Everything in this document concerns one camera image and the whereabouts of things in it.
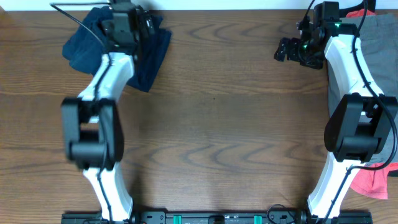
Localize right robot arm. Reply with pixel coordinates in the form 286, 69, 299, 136
271, 1, 397, 223

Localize grey shorts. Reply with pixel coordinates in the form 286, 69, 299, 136
328, 14, 397, 166

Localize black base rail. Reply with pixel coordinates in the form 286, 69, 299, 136
61, 207, 373, 224

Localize black garment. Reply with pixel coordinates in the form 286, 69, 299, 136
339, 0, 377, 18

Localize navy blue shorts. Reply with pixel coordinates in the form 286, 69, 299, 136
62, 7, 113, 75

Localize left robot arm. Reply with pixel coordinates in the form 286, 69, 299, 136
61, 1, 155, 223

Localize folded dark navy shorts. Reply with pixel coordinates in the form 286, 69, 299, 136
62, 6, 172, 93

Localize red garment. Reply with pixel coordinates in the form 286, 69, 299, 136
345, 8, 398, 200

